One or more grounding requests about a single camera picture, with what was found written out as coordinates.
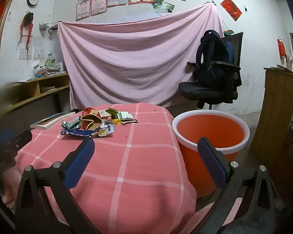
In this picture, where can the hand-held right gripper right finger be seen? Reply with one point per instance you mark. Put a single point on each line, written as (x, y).
(212, 165)

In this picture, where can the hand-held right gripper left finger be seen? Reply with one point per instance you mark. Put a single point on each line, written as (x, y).
(79, 163)

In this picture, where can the long blue wrapper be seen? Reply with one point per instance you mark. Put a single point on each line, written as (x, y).
(75, 132)

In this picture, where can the orange bucket white rim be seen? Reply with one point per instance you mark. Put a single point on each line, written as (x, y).
(210, 129)

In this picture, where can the green white striped wrapper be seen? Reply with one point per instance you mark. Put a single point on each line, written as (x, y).
(70, 123)

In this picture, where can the crushed brown paper cup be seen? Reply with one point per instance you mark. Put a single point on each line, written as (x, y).
(90, 122)

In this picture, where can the white blue sachet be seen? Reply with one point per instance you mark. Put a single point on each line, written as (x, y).
(107, 128)

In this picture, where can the red wrapper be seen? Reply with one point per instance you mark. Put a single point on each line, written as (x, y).
(89, 111)

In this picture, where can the yellow brown plastic piece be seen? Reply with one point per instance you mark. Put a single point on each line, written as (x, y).
(115, 121)

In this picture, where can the green white packet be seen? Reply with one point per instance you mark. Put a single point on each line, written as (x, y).
(127, 117)

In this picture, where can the person's left hand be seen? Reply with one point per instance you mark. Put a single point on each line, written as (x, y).
(8, 187)

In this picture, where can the illustrated blue book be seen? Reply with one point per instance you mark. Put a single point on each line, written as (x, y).
(51, 120)

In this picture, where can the pink checkered cloth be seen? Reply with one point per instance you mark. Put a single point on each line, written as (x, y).
(136, 170)

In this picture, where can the wooden desk shelf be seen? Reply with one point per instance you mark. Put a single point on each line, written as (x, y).
(39, 87)

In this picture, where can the loose white papers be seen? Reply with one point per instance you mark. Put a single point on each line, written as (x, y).
(23, 80)

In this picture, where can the black office chair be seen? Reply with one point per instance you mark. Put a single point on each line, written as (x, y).
(210, 90)

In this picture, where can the wooden cabinet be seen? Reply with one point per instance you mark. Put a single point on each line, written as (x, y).
(271, 107)

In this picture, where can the stack of books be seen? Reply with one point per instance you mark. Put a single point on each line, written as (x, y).
(48, 70)

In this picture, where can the glass jar green contents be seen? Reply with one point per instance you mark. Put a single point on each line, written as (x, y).
(50, 60)

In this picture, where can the dark blue backpack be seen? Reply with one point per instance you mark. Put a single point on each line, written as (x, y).
(210, 61)

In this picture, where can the pink hanging sheet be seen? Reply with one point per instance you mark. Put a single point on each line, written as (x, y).
(136, 61)

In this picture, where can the red tassels with black top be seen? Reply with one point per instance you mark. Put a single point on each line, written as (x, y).
(26, 24)

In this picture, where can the green red card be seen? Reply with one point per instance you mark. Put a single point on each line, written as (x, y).
(228, 32)

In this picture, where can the red hanging ornament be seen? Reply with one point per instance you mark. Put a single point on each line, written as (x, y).
(281, 47)

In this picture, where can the green photo print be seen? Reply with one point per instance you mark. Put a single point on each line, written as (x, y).
(157, 3)
(168, 6)

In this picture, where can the printed wall paper sheets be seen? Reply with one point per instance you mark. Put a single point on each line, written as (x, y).
(30, 50)

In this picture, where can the metal wall rack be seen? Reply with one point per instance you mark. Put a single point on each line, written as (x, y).
(48, 26)

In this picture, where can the red paper wall decoration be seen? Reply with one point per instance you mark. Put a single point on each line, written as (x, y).
(231, 8)

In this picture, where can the small black wall hook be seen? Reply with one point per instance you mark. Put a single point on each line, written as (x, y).
(246, 9)

